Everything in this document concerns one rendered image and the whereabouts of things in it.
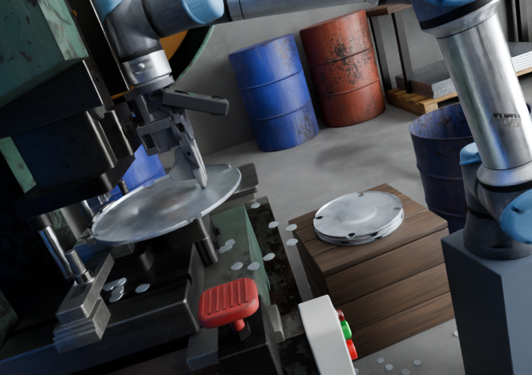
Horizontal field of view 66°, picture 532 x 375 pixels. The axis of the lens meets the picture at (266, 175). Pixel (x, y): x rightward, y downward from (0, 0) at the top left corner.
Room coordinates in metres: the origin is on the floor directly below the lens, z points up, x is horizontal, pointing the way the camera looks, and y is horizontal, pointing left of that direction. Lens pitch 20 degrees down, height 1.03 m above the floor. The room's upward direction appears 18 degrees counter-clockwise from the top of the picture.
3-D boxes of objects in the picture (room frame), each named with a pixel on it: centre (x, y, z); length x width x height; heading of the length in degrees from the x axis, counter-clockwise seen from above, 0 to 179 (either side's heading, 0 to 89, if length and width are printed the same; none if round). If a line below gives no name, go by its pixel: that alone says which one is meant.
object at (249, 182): (0.73, 0.14, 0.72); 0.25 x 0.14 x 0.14; 90
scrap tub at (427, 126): (1.45, -0.79, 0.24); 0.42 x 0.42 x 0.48
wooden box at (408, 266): (1.19, -0.24, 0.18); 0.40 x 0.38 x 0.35; 96
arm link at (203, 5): (0.73, 0.03, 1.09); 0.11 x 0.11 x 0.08; 78
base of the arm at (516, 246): (0.74, -0.45, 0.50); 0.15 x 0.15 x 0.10
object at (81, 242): (0.73, 0.31, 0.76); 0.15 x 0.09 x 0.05; 0
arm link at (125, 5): (0.73, 0.13, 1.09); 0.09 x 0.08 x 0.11; 78
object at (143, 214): (0.73, 0.19, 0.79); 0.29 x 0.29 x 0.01
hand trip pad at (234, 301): (0.40, 0.09, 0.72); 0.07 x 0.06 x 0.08; 90
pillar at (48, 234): (0.65, 0.38, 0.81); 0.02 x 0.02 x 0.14
